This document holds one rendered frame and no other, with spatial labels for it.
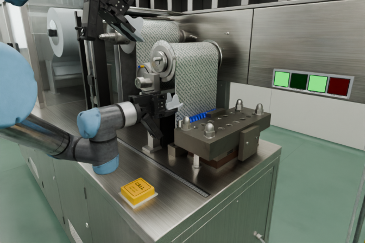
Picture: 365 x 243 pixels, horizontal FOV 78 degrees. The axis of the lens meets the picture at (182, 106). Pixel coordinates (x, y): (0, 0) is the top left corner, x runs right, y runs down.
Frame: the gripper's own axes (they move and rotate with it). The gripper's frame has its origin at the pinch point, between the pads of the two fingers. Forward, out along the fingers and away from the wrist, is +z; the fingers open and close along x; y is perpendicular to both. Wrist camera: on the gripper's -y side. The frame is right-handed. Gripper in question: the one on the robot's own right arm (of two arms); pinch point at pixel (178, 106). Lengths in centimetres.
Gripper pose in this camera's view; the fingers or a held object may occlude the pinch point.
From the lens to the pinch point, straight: 83.5
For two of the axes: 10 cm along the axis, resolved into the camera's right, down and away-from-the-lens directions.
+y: 0.0, -9.6, -2.9
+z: 7.2, -2.0, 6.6
